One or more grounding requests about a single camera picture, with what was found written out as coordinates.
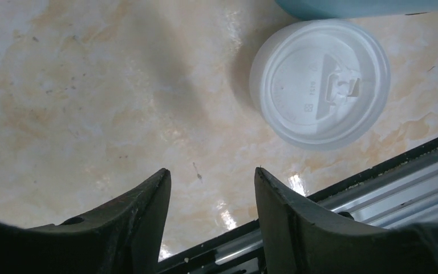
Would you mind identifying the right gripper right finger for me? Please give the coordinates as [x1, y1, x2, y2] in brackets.
[254, 167, 438, 273]

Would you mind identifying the stack of white lids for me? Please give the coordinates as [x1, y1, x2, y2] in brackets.
[249, 19, 391, 151]

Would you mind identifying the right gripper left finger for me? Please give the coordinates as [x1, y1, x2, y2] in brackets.
[0, 168, 171, 273]

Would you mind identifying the blue straw holder cup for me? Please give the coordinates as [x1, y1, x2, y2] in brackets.
[276, 0, 438, 21]

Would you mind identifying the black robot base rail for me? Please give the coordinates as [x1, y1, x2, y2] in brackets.
[159, 138, 438, 273]

